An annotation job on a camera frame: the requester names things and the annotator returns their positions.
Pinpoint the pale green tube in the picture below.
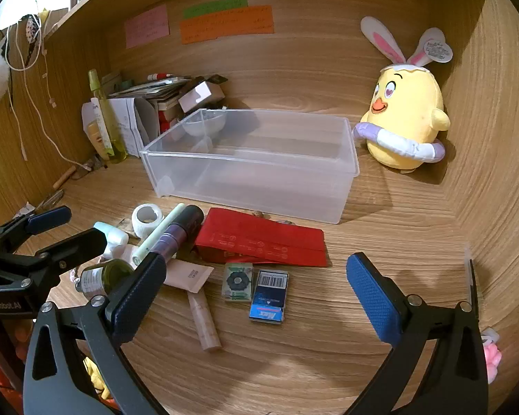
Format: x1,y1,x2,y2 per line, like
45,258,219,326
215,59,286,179
132,203,186,269

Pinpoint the small pile of clutter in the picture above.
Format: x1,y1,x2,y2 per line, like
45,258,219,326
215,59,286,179
75,158,109,176

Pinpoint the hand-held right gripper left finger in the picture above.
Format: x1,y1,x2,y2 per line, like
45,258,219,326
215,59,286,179
24,253,169,415

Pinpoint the dark green glass bottle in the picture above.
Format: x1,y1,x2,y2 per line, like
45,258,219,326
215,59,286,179
79,259,135,300

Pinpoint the white tape roll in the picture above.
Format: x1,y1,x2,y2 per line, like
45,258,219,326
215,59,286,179
132,203,164,238

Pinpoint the beige sachet packet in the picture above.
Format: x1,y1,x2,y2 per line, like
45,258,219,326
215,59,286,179
163,259,215,293

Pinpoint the pink soft toy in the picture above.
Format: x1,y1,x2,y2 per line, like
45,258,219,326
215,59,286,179
480,329,502,385

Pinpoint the blue card box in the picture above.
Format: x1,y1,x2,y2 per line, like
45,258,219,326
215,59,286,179
248,270,289,324

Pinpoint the red and white box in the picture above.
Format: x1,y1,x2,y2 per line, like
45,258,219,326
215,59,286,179
156,99,186,137

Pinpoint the wooden stick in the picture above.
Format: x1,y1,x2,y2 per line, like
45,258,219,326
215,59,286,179
53,165,76,188

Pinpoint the beige cosmetic tube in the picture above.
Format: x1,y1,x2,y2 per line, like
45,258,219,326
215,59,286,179
187,289,222,351

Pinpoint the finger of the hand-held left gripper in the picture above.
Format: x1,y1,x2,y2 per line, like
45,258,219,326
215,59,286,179
0,206,72,251
35,227,109,277

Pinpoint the green card pack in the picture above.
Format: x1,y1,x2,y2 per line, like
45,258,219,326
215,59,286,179
222,262,254,302

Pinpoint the small cream tube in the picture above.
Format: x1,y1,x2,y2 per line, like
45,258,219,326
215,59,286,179
88,121,110,163

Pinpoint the clear plastic storage bin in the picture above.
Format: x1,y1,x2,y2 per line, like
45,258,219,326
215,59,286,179
139,108,359,224

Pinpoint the small white cardboard box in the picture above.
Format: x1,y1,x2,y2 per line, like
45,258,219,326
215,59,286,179
178,81,226,113

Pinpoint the stack of books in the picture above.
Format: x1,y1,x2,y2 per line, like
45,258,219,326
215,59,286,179
108,73,191,109

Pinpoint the yellow-green spray bottle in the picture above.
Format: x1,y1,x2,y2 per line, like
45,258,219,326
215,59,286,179
88,69,128,164

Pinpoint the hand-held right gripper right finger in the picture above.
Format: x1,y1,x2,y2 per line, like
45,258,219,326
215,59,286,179
346,251,489,415

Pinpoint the white and teal bottle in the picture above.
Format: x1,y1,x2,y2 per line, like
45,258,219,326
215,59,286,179
93,222,129,260

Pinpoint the green paper note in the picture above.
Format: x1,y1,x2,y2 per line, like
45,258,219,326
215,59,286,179
182,0,248,19

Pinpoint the black and white lanyard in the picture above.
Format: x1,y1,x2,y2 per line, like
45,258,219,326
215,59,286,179
24,15,43,55

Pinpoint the pink paper note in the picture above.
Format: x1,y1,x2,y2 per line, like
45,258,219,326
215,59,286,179
125,5,170,49

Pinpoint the yellow chick plush toy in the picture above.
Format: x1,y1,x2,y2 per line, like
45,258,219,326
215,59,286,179
351,16,454,174

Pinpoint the dark purple cosmetic bottle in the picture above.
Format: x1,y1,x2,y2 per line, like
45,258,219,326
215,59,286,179
149,205,205,264

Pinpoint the pile of books and boxes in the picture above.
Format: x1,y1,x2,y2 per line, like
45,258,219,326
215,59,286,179
81,97,156,158

